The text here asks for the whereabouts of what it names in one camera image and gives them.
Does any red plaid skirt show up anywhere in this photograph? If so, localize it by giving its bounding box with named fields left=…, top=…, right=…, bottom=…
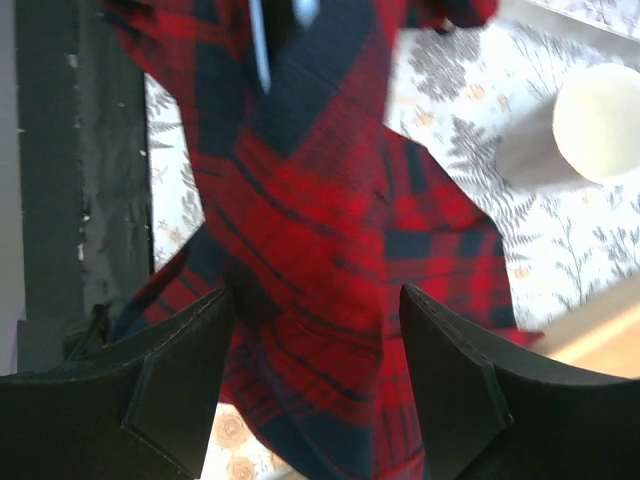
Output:
left=104, top=0, right=532, bottom=479

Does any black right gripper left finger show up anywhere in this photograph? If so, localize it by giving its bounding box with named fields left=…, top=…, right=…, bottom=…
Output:
left=1, top=289, right=235, bottom=480

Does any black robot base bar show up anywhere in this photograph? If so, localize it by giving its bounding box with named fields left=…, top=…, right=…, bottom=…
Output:
left=15, top=0, right=153, bottom=371

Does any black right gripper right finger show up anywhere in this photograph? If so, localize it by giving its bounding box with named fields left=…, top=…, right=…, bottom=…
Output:
left=399, top=285, right=639, bottom=479

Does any white ceramic mug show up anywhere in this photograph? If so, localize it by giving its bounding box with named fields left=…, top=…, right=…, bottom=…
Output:
left=492, top=63, right=640, bottom=191

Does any light blue wire hanger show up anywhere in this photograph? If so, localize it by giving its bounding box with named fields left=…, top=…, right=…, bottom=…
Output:
left=248, top=0, right=321, bottom=92

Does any wooden clothes rack frame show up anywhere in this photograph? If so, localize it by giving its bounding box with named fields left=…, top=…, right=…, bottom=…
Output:
left=519, top=0, right=640, bottom=386

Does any floral tablecloth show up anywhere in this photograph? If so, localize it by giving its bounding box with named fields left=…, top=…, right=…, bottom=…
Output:
left=145, top=20, right=639, bottom=479

